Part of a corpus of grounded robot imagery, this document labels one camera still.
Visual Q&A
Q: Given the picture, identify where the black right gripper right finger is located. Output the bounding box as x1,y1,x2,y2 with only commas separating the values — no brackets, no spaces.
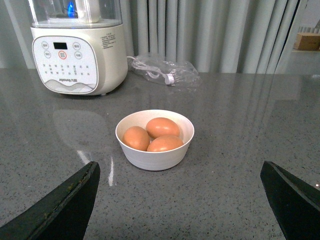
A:
260,161,320,240

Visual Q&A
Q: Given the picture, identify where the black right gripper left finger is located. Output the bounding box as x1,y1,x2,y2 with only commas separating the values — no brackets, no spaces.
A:
0,161,100,240

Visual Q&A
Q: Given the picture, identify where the brown egg bowl left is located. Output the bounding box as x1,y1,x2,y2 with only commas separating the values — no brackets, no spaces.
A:
122,126,150,151

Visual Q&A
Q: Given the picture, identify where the brown egg bowl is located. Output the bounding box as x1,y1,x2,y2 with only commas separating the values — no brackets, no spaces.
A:
147,135,184,152
146,117,180,139
122,126,150,151

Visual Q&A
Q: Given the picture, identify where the brown egg bowl front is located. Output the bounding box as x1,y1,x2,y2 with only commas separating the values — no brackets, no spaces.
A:
147,135,184,152

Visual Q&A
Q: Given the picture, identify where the brown egg bowl back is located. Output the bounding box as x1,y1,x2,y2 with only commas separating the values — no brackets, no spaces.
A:
146,117,180,139

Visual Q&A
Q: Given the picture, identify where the cardboard box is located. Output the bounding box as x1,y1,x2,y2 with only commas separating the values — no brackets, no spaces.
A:
293,32,320,51

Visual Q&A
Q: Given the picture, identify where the white bowl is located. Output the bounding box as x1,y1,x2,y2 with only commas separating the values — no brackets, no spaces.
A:
115,109,195,171

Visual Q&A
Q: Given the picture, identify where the white soymilk maker appliance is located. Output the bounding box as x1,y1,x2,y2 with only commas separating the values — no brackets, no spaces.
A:
28,0,128,96

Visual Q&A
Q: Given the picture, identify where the clear plastic bag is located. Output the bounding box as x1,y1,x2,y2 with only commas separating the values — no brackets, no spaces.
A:
127,52,202,88

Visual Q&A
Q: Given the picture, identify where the grey curtain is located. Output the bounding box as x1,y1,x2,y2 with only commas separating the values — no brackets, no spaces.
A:
0,0,311,75

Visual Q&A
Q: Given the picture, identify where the white power cord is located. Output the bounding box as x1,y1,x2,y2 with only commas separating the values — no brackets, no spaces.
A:
126,55,175,86

